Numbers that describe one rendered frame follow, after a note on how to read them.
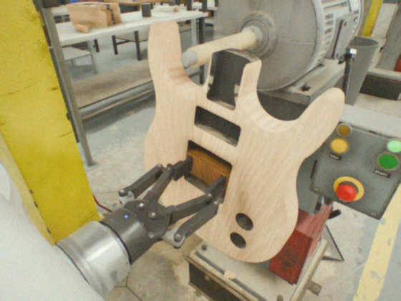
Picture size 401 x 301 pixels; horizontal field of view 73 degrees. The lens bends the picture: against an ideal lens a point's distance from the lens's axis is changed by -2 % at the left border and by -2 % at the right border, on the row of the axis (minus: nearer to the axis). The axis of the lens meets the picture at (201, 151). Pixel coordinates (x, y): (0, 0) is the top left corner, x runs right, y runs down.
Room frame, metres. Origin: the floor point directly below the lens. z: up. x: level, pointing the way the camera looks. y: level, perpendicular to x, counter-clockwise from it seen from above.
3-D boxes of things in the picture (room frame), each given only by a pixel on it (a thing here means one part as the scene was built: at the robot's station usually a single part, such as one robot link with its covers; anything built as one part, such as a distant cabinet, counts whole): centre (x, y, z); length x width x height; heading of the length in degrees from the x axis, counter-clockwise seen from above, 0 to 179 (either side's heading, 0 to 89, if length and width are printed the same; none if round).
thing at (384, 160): (0.42, -0.36, 1.07); 0.03 x 0.01 x 0.03; 51
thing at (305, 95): (0.83, -0.28, 1.11); 0.36 x 0.24 x 0.04; 141
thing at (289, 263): (0.72, -0.41, 0.49); 0.25 x 0.12 x 0.37; 141
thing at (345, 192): (0.44, -0.31, 0.97); 0.04 x 0.04 x 0.04; 51
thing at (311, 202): (0.73, -0.40, 0.93); 0.15 x 0.10 x 0.55; 141
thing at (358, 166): (0.55, -0.37, 0.99); 0.24 x 0.21 x 0.26; 141
